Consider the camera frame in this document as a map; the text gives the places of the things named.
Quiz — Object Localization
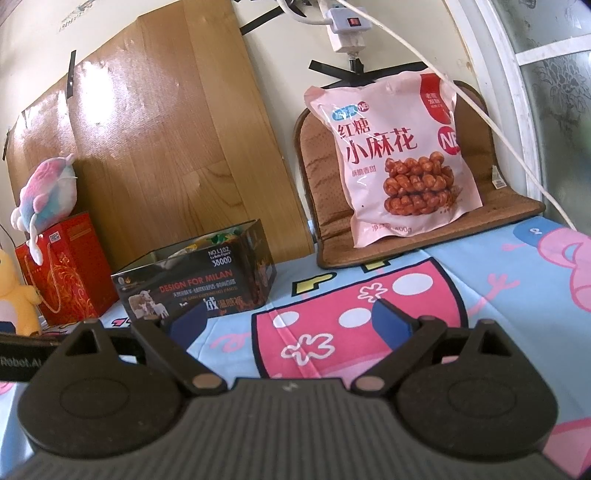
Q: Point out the pastel plush fish toy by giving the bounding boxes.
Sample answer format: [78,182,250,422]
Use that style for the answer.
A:
[10,152,78,266]

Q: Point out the pink twisted-dough snack bag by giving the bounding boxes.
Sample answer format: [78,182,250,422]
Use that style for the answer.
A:
[304,70,484,250]

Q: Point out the black tape cross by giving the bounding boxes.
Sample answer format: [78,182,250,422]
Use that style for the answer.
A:
[308,54,428,89]

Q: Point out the black tape strips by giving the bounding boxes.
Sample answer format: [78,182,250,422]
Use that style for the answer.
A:
[231,0,324,37]

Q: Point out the red gift bag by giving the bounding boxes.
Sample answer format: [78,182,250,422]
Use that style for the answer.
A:
[15,211,120,326]

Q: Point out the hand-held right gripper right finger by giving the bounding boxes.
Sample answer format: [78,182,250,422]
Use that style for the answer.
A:
[354,298,515,397]

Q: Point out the short black tape strip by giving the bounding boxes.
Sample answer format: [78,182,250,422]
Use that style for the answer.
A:
[66,51,78,99]

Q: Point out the brown seat cushion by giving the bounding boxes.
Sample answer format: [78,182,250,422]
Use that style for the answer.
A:
[294,79,546,270]

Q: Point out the yellow plush toy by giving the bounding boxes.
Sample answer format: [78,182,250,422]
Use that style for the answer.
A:
[0,248,43,337]

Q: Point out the cartoon printed blue bedsheet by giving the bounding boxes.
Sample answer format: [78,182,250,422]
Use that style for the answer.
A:
[0,218,591,480]

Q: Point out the white window frame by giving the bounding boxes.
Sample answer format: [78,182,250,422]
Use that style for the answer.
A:
[445,0,591,220]

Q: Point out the white cable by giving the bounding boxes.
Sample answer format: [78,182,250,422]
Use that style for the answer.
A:
[277,0,579,232]

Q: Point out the white power strip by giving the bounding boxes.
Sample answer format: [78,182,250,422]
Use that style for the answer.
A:
[324,4,369,55]

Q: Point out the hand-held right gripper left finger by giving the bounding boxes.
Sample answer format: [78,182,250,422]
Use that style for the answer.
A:
[62,304,223,397]

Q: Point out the wooden board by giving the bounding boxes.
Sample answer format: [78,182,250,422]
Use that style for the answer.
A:
[4,0,315,273]

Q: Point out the yellow snack packet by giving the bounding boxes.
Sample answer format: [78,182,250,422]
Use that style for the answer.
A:
[173,225,243,257]

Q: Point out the black printed cardboard box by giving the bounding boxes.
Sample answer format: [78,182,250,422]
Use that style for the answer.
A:
[111,218,278,321]

